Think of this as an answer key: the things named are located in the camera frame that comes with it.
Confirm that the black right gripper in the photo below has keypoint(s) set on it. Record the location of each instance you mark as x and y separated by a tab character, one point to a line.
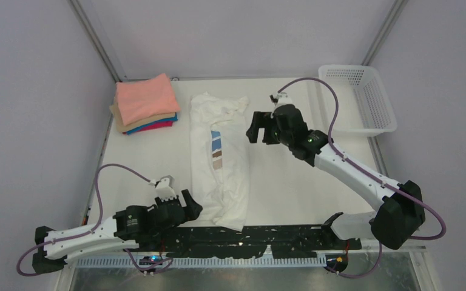
261	119

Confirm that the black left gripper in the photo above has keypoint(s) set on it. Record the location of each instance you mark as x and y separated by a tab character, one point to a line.
193	208

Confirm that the white printed t-shirt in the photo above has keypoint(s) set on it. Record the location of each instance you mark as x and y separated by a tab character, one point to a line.
220	159

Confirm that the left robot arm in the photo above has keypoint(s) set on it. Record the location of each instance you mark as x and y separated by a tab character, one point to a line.
132	228

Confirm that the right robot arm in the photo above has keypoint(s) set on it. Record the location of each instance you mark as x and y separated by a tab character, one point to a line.
395	215

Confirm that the folded magenta t-shirt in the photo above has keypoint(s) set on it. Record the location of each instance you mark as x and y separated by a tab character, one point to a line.
156	126

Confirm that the white plastic laundry basket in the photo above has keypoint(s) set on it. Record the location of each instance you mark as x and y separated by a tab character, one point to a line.
364	106

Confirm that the folded tan t-shirt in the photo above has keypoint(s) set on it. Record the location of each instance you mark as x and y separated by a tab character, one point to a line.
123	128

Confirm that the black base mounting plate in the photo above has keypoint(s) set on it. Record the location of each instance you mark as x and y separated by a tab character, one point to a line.
291	241

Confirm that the folded pink t-shirt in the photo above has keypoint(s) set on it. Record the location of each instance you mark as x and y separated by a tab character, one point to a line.
142	99

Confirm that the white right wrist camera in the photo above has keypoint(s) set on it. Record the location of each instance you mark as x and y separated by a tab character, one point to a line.
280	99

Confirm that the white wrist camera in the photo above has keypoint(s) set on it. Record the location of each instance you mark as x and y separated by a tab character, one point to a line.
280	99
163	188

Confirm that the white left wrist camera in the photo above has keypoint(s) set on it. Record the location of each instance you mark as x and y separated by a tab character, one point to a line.
163	188

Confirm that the white slotted cable duct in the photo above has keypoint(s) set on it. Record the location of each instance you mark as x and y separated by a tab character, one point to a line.
265	261

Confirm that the aluminium frame rail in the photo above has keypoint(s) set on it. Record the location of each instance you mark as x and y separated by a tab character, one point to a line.
88	16

